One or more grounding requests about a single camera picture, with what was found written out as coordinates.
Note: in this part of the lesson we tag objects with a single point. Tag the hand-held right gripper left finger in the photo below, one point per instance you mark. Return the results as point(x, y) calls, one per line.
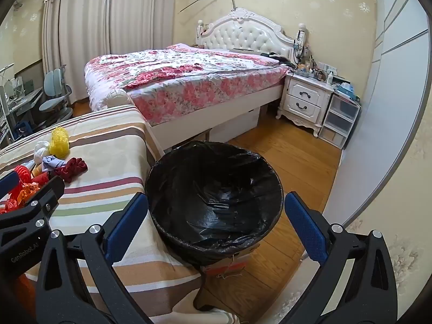
point(126, 222)

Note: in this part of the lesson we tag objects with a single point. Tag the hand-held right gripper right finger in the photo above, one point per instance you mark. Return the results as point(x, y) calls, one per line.
point(305, 229)

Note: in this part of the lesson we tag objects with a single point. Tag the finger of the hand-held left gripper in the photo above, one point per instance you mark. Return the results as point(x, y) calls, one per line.
point(8, 182)
point(50, 190)

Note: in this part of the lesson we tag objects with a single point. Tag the red jar with black lid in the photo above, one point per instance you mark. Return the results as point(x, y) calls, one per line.
point(42, 178)

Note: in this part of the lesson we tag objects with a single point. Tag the red foam fruit net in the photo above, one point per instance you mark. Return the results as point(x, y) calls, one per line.
point(23, 173)

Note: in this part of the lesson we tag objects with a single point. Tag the orange snack wrapper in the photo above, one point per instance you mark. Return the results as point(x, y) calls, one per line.
point(27, 190)

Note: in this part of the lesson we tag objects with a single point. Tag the purple cloth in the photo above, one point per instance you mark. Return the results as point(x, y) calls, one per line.
point(52, 163)

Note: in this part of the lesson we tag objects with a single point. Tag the dark red wrapper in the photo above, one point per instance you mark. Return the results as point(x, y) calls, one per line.
point(72, 168)

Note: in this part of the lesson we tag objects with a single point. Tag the white tissue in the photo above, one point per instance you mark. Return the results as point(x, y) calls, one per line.
point(40, 150)

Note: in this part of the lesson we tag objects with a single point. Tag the yellow foam fruit net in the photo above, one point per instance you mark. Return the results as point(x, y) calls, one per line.
point(59, 141)

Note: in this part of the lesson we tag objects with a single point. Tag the trash can with black bag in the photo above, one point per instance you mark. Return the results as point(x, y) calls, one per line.
point(216, 192)

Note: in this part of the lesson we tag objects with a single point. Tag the orange cloth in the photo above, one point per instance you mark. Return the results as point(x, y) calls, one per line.
point(25, 287)

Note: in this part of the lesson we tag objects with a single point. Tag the cardboard box with red print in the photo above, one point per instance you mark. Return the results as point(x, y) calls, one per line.
point(233, 263)

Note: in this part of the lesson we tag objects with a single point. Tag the grey desk chair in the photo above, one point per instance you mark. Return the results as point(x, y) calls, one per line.
point(55, 106)

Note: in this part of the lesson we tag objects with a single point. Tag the white desk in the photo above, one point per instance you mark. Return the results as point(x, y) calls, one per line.
point(27, 98)

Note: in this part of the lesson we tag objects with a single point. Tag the clear plastic drawer unit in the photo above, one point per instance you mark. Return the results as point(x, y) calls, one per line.
point(339, 118)

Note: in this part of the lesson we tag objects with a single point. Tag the white storage box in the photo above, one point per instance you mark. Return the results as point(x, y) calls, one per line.
point(236, 123)

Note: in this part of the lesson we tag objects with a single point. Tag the white nightstand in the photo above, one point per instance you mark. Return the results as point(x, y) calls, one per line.
point(303, 98)

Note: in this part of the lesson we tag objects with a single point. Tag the blue box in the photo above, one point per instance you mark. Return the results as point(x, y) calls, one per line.
point(346, 89)

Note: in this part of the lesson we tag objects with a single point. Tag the beige curtain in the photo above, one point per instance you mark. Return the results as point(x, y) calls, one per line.
point(81, 40)
point(141, 13)

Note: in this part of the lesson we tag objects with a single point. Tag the cluster of small bottles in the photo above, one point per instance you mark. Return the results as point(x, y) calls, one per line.
point(310, 69)

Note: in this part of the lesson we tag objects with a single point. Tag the white sliding wardrobe door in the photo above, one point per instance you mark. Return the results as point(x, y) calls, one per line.
point(388, 91)

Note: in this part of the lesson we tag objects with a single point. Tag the floral quilt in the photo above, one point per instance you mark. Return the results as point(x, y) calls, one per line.
point(189, 71)

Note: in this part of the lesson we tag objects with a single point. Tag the white bed frame tufted headboard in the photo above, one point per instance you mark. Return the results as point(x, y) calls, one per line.
point(243, 32)

